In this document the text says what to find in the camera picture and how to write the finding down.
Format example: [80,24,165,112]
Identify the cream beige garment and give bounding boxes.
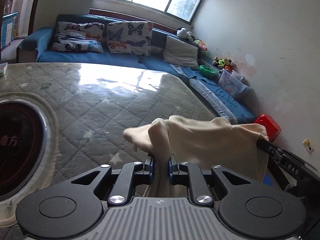
[123,115,268,197]

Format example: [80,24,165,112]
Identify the red plastic stool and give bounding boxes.
[254,114,281,142]

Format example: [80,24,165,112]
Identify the clear plastic storage box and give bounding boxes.
[218,69,252,101]

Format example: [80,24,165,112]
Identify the green plastic bowl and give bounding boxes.
[199,65,217,79]

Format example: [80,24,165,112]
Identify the black induction cooktop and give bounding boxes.
[0,101,47,200]

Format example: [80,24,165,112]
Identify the brown plush toys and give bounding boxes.
[212,56,234,72]

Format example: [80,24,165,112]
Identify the grey cushion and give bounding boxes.
[163,36,199,70]

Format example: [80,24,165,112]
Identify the colourful toys on sofa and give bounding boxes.
[194,39,208,51]

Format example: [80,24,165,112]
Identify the upright butterfly pillow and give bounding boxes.
[106,21,153,56]

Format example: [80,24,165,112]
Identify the panda plush toy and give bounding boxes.
[177,27,193,40]

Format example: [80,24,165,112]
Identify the flat butterfly pillow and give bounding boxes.
[52,21,105,53]

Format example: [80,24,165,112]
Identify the blue corner sofa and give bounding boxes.
[16,27,257,124]

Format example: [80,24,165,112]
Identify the blue white cabinet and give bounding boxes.
[1,12,18,49]

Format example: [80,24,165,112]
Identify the white wall socket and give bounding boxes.
[303,139,314,154]

